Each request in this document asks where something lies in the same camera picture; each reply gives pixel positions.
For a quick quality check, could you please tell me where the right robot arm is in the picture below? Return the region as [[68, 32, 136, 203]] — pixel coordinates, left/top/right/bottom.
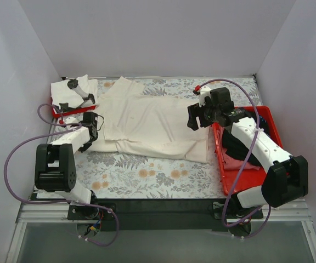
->
[[187, 86, 309, 218]]

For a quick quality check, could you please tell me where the aluminium frame rail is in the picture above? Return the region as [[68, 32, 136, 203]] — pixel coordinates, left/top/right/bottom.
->
[[10, 199, 316, 262]]

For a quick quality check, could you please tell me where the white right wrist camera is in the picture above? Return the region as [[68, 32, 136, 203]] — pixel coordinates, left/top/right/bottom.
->
[[193, 85, 211, 107]]

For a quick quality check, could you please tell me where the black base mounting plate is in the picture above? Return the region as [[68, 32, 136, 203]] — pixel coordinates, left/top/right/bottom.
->
[[67, 198, 255, 231]]

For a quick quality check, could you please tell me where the folded white printed t-shirt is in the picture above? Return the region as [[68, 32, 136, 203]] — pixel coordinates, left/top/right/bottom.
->
[[51, 75, 98, 112]]

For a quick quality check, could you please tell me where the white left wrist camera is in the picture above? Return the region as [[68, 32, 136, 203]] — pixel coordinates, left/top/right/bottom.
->
[[59, 117, 79, 130]]

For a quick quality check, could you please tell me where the large red bin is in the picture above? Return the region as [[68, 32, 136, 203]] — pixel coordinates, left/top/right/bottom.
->
[[211, 106, 283, 196]]

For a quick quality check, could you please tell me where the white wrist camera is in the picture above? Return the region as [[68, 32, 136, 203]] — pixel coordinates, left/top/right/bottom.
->
[[59, 117, 79, 130], [193, 85, 211, 107]]

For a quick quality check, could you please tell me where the cream white t-shirt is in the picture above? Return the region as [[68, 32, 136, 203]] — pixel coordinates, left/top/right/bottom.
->
[[89, 77, 208, 163]]

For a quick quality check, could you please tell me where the small red tray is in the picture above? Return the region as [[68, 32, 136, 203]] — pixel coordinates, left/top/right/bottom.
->
[[50, 93, 97, 118]]

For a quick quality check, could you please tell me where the pink garment in bin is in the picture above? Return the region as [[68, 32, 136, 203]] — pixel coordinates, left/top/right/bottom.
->
[[218, 128, 249, 170]]

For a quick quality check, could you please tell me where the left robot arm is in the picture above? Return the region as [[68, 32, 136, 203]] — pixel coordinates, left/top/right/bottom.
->
[[35, 112, 99, 219]]

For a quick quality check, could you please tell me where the black garment in bin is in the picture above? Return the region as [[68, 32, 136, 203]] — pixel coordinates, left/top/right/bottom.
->
[[219, 111, 270, 170]]

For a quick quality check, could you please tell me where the floral patterned table mat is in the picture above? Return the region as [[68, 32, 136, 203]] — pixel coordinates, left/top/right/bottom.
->
[[36, 77, 262, 199]]

